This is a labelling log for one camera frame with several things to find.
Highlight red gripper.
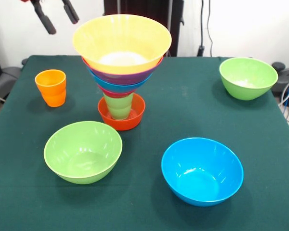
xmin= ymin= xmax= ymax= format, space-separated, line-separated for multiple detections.
xmin=19 ymin=0 xmax=80 ymax=35

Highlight large orange plastic bowl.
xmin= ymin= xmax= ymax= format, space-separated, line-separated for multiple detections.
xmin=72 ymin=14 xmax=172 ymax=75

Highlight purple plastic bowl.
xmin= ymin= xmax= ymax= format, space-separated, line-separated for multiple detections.
xmin=81 ymin=56 xmax=164 ymax=85

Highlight blue plastic bowl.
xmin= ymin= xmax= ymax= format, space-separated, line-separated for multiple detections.
xmin=88 ymin=71 xmax=153 ymax=94
xmin=161 ymin=137 xmax=244 ymax=207

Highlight pink plastic bowl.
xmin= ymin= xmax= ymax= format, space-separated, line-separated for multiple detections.
xmin=99 ymin=86 xmax=137 ymax=99

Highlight green plastic cup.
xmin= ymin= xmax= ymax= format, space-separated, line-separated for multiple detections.
xmin=103 ymin=93 xmax=134 ymax=120

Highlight red plastic bowl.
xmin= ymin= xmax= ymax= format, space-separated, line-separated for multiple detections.
xmin=97 ymin=93 xmax=146 ymax=131

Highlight orange plastic cup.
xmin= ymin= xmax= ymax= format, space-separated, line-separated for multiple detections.
xmin=34 ymin=69 xmax=67 ymax=108

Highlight black office chair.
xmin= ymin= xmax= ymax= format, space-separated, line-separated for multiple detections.
xmin=0 ymin=57 xmax=29 ymax=104
xmin=271 ymin=61 xmax=289 ymax=108

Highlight green plastic bowl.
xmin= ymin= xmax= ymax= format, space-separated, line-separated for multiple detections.
xmin=43 ymin=120 xmax=123 ymax=185
xmin=219 ymin=57 xmax=279 ymax=101

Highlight dark green tablecloth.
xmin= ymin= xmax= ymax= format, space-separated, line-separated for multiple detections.
xmin=0 ymin=54 xmax=289 ymax=231

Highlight black wall cable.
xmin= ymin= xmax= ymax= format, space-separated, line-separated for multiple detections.
xmin=197 ymin=0 xmax=214 ymax=57

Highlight blue and white cables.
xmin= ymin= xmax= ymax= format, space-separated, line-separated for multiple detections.
xmin=278 ymin=74 xmax=289 ymax=130

